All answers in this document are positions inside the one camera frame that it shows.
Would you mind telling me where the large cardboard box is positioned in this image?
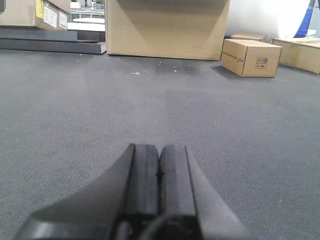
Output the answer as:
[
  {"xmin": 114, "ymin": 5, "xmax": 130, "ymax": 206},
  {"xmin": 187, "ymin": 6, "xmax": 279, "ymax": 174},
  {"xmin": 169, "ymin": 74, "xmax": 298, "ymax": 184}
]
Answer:
[{"xmin": 105, "ymin": 0, "xmax": 230, "ymax": 61}]

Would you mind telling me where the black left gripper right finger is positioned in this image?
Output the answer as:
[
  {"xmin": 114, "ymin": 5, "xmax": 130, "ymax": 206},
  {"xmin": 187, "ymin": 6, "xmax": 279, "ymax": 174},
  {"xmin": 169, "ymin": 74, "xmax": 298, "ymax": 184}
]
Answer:
[{"xmin": 160, "ymin": 145, "xmax": 250, "ymax": 240}]

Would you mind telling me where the cardboard box with labels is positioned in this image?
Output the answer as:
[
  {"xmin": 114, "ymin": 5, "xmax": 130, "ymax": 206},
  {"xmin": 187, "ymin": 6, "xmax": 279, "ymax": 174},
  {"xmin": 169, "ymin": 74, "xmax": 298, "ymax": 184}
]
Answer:
[{"xmin": 0, "ymin": 0, "xmax": 71, "ymax": 31}]

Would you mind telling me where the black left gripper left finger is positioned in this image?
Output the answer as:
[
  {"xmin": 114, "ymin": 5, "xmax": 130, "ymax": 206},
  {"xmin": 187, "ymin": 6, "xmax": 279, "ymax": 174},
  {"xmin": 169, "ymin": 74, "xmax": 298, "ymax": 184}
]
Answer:
[{"xmin": 14, "ymin": 143, "xmax": 159, "ymax": 240}]

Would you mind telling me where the small cardboard box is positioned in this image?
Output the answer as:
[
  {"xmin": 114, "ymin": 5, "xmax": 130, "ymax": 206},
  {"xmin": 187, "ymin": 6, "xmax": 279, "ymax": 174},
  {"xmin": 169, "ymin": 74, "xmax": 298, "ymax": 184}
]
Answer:
[
  {"xmin": 220, "ymin": 39, "xmax": 282, "ymax": 78},
  {"xmin": 230, "ymin": 32, "xmax": 267, "ymax": 42}
]

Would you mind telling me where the small far cardboard box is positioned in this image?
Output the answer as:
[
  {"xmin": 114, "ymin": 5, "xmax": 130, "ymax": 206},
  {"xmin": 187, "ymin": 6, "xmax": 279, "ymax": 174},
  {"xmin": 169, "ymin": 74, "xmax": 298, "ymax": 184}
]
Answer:
[{"xmin": 230, "ymin": 32, "xmax": 267, "ymax": 42}]

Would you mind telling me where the dark grey base platform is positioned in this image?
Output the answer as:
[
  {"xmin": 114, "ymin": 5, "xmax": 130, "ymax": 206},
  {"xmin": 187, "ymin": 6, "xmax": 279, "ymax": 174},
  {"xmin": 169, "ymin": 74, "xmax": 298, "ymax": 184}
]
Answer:
[{"xmin": 0, "ymin": 26, "xmax": 107, "ymax": 55}]

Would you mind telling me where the flat cardboard box right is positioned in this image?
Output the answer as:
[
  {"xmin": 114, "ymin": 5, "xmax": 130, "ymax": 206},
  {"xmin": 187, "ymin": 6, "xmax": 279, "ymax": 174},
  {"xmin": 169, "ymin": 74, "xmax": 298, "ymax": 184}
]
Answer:
[{"xmin": 270, "ymin": 37, "xmax": 320, "ymax": 74}]

